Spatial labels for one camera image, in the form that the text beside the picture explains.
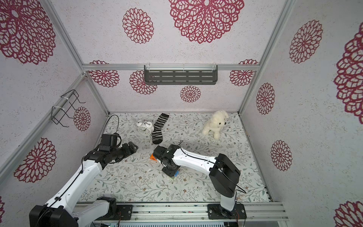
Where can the orange lego brick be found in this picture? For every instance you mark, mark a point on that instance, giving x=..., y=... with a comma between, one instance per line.
x=153, y=158

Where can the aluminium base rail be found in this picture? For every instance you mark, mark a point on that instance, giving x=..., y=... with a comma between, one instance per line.
x=201, y=211

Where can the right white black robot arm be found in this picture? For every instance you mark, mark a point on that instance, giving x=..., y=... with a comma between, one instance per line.
x=223, y=174

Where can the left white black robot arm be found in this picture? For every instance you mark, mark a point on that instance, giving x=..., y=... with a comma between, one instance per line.
x=59, y=210

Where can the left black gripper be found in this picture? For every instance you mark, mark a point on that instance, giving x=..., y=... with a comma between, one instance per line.
x=128, y=152

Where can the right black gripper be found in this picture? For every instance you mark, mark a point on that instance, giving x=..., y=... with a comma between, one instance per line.
x=158, y=152

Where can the white alarm clock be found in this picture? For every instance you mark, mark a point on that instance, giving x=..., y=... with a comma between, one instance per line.
x=145, y=128

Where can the white teddy bear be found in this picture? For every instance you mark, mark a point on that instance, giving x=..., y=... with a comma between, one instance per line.
x=216, y=123

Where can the black grey striped sock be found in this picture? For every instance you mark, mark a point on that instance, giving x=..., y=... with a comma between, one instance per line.
x=157, y=136

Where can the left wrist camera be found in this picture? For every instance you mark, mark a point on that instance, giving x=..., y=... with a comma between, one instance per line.
x=109, y=142

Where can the grey wall shelf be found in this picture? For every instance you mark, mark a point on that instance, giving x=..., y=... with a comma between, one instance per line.
x=183, y=75

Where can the black wire wall rack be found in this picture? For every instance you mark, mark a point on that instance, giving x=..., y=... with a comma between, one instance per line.
x=59, y=112

